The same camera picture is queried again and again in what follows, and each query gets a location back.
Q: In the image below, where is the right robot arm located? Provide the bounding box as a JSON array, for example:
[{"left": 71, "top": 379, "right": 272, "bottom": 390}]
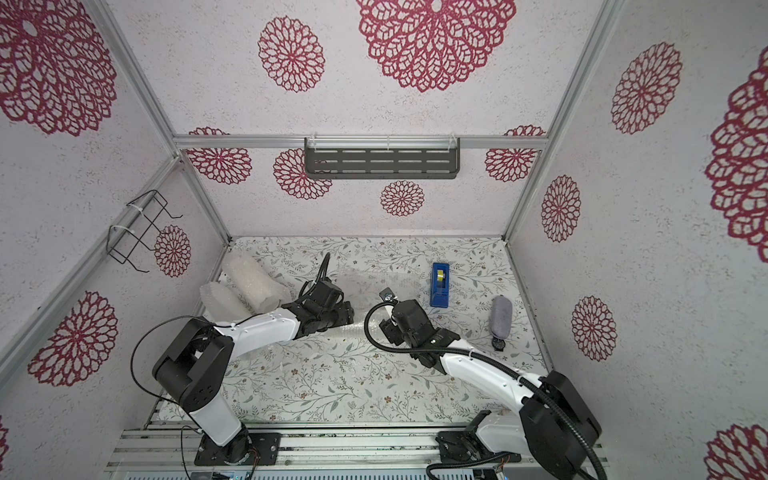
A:
[{"left": 363, "top": 289, "right": 607, "bottom": 479}]

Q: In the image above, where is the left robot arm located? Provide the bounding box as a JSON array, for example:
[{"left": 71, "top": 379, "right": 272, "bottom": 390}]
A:
[{"left": 151, "top": 253, "right": 354, "bottom": 466}]

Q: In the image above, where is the blue tape dispenser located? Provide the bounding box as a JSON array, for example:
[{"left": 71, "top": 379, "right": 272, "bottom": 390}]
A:
[{"left": 430, "top": 262, "right": 450, "bottom": 308}]

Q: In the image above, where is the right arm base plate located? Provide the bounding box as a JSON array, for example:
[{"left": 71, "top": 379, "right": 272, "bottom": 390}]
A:
[{"left": 436, "top": 430, "right": 522, "bottom": 465}]

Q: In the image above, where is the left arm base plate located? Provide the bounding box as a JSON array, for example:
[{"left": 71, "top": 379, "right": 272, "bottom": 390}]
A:
[{"left": 193, "top": 433, "right": 281, "bottom": 467}]

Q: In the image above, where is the grey slotted wall shelf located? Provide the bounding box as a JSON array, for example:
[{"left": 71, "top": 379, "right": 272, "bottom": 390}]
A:
[{"left": 304, "top": 136, "right": 461, "bottom": 180}]

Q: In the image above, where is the black wire wall rack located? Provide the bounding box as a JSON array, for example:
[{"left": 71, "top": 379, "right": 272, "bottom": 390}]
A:
[{"left": 105, "top": 189, "right": 182, "bottom": 274}]

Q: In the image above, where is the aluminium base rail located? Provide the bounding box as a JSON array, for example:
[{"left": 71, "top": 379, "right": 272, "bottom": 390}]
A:
[{"left": 104, "top": 421, "right": 466, "bottom": 476}]

